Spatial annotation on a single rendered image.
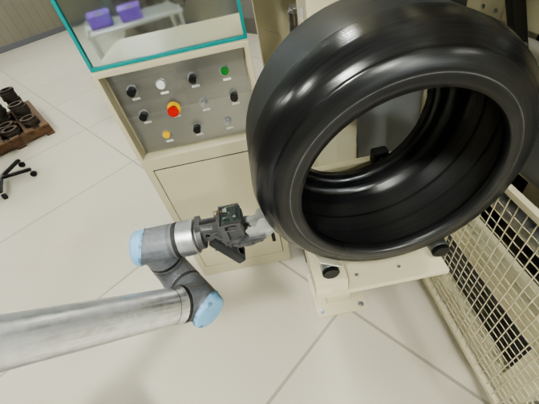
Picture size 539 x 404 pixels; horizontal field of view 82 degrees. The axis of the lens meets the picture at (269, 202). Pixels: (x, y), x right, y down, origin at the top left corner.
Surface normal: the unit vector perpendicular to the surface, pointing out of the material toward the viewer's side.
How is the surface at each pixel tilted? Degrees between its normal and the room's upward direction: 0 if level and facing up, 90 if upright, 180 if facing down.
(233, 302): 0
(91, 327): 66
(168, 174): 90
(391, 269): 0
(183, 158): 90
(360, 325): 0
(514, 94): 83
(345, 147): 90
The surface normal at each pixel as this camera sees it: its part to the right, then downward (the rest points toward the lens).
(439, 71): 0.11, 0.54
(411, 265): -0.16, -0.70
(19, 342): 0.78, -0.15
